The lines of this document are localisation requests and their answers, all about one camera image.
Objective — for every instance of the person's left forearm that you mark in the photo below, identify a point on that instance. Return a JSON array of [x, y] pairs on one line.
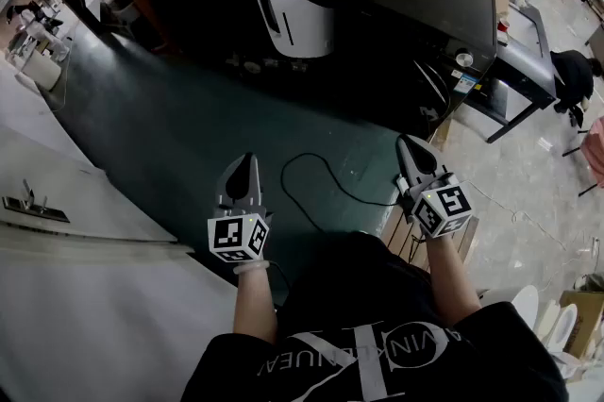
[[255, 306]]

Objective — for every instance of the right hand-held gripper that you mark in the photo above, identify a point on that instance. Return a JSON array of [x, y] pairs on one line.
[[441, 209]]

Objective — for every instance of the person's right forearm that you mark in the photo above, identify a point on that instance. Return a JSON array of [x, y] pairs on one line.
[[450, 277]]

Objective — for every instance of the person's black t-shirt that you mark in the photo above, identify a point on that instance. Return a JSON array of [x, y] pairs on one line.
[[358, 296]]

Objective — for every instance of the white cabinet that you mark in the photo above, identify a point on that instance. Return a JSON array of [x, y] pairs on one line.
[[94, 296]]

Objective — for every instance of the white toilet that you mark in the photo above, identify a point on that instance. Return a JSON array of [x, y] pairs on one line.
[[564, 327]]

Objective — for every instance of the wooden slat pallet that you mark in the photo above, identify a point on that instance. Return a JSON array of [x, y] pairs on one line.
[[395, 225]]

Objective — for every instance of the pink cloth covered chair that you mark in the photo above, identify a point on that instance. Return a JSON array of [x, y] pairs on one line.
[[595, 155]]

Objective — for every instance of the red cup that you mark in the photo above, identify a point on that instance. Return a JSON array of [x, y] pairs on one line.
[[503, 25]]

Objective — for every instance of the small cardboard box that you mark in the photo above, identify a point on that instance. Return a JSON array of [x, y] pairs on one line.
[[582, 320]]

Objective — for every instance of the silver washing machine knob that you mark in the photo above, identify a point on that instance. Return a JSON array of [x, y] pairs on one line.
[[464, 58]]

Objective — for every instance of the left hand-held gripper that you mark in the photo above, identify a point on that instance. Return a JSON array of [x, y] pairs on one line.
[[238, 235]]

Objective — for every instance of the black metal table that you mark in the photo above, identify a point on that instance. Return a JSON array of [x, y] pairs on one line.
[[524, 60]]

